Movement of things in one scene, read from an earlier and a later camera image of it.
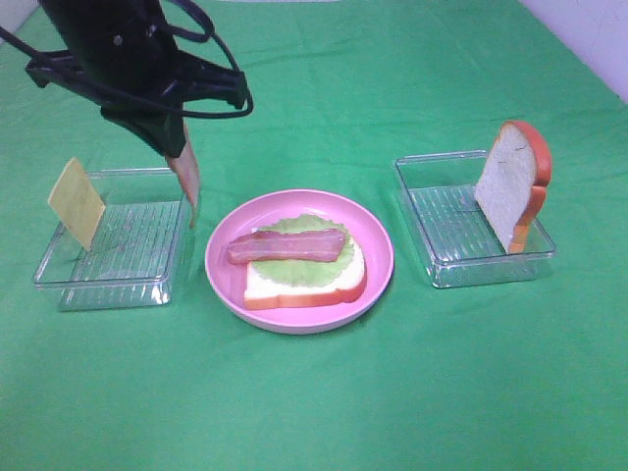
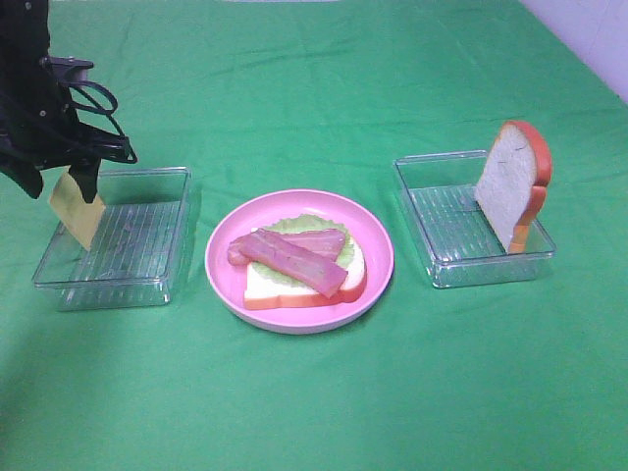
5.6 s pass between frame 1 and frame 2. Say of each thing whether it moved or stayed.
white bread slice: stayed
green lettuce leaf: stayed
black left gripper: moved
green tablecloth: stayed
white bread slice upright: stayed
